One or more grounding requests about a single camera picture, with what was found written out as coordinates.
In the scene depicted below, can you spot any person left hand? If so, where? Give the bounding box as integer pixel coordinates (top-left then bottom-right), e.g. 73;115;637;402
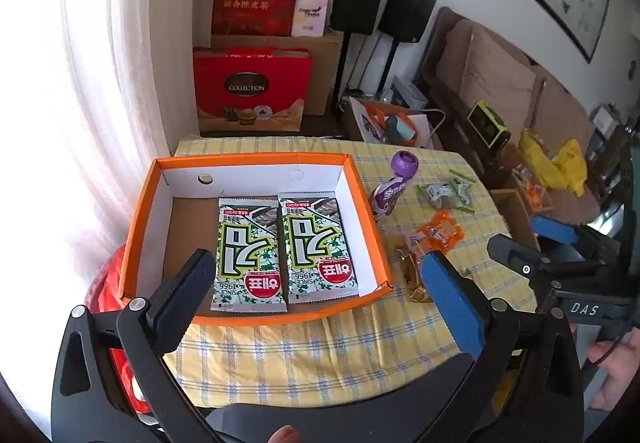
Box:
268;425;300;443

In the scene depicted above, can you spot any brown cardboard box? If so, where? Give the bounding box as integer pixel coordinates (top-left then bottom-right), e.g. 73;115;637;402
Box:
209;29;344;117

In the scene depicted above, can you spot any tall cardboard box by table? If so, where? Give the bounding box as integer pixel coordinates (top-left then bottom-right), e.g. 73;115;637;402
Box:
490;188;540;251

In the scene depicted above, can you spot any white curtain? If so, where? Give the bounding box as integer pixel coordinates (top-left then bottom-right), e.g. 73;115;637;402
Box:
49;0;202;164

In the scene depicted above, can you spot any pink white tissue pack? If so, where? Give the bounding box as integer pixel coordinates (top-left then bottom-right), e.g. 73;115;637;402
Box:
291;0;329;38

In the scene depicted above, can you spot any black speaker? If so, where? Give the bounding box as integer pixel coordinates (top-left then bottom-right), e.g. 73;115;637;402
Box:
330;0;381;111
376;0;436;96

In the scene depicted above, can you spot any red collection gift box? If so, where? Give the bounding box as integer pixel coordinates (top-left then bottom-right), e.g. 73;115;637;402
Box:
193;46;312;133

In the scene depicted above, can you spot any brown sofa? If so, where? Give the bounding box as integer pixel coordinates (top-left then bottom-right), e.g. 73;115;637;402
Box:
414;6;601;227

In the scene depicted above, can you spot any yellow plaid tablecloth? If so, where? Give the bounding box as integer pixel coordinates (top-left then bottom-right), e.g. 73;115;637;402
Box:
165;136;536;407

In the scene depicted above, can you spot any person right hand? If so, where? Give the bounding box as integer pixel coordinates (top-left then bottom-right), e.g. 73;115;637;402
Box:
590;328;640;411

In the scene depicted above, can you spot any open cardboard box with tools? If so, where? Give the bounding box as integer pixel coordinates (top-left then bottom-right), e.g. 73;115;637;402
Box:
343;97;446;150

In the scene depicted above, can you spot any pink snack stick packet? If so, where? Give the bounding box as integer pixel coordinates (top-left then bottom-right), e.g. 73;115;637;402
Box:
404;231;431;259

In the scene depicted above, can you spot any green white candy packet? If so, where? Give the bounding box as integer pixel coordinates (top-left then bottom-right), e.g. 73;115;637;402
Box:
448;170;476;214

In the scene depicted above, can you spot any orange cardboard box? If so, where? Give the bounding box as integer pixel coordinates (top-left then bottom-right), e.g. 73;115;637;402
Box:
118;152;393;326

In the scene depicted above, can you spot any gold brown snack packet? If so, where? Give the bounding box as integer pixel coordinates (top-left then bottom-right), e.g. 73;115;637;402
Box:
396;248;433;303

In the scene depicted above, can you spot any right black speaker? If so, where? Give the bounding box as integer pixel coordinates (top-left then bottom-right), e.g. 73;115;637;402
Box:
376;0;436;96

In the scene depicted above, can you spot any yellow plastic bag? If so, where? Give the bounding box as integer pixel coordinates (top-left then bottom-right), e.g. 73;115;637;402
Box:
518;129;588;198

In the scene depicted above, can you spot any left black speaker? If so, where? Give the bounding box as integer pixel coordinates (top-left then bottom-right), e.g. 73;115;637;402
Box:
330;0;381;111

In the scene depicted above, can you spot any green black radio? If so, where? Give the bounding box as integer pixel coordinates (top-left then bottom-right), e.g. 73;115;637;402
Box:
466;100;511;152

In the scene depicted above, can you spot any cardboard box with snacks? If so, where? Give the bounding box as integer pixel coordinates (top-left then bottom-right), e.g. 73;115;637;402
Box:
492;143;553;216

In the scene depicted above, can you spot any seaweed snack packet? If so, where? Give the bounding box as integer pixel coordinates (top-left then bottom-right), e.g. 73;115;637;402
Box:
278;192;359;304
210;198;288;314

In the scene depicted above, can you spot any purple grape juice pouch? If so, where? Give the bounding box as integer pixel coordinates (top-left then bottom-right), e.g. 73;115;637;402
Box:
369;150;419;221

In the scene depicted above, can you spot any orange snack packet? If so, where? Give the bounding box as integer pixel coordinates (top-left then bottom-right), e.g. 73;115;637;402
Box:
418;210;464;255

